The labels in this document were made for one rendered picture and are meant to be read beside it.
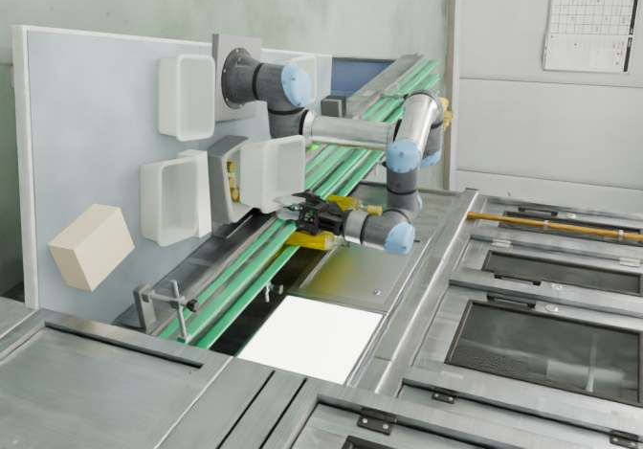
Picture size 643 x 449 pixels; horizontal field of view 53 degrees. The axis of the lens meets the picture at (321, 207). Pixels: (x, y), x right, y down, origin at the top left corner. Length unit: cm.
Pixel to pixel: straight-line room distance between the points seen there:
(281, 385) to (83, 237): 58
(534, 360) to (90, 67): 135
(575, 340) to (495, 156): 644
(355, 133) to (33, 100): 90
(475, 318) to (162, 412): 111
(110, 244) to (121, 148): 25
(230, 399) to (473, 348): 91
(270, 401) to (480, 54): 705
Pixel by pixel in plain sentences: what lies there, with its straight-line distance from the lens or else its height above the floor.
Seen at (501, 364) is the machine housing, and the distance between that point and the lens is 186.
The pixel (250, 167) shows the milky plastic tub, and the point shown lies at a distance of 153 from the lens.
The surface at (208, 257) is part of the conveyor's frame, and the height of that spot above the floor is 81.
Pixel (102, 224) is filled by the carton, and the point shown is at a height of 82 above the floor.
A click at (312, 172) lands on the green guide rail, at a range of 223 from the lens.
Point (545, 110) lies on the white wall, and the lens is 804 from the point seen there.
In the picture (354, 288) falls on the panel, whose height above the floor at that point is 117.
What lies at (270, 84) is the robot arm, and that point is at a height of 91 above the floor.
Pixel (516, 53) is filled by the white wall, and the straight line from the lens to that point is 791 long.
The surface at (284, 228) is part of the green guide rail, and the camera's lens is 208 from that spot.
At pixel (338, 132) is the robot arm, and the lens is 194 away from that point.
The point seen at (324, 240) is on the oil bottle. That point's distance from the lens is 205.
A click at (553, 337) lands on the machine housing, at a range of 199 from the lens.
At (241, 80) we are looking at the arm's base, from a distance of 198.
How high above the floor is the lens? 183
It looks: 23 degrees down
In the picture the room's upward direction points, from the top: 98 degrees clockwise
